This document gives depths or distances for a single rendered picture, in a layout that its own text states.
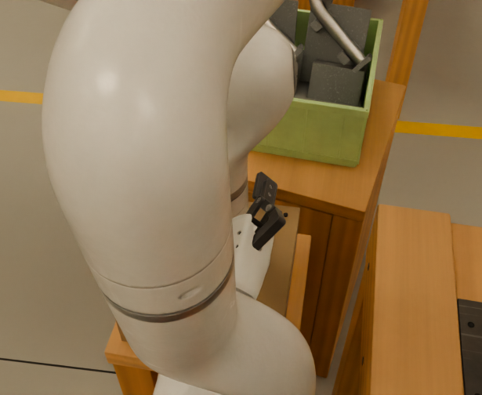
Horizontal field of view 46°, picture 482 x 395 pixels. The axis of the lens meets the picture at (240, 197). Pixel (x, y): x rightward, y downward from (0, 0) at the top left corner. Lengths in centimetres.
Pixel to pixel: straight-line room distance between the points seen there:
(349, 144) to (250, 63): 70
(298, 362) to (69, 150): 31
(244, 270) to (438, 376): 44
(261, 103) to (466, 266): 59
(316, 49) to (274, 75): 85
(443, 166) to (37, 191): 177
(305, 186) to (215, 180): 105
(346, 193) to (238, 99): 69
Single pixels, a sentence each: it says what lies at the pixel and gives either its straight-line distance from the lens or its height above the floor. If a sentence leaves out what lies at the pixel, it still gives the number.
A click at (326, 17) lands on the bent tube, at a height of 103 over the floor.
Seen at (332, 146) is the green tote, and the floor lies 85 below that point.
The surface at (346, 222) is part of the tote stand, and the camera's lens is 132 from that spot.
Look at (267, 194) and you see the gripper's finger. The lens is 67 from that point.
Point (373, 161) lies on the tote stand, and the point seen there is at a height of 79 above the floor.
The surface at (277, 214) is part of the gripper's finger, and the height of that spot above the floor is 125.
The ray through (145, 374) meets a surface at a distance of 105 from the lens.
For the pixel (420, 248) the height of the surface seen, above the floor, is 90.
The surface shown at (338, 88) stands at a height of 88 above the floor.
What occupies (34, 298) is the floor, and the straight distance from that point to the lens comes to 219.
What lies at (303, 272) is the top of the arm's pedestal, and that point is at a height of 85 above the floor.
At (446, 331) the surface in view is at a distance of 100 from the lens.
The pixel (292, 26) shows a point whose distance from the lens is 151.
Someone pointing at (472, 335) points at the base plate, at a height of 90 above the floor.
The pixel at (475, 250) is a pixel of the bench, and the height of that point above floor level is 88.
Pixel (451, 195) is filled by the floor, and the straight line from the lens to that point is 255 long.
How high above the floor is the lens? 171
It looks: 46 degrees down
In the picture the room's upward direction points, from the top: straight up
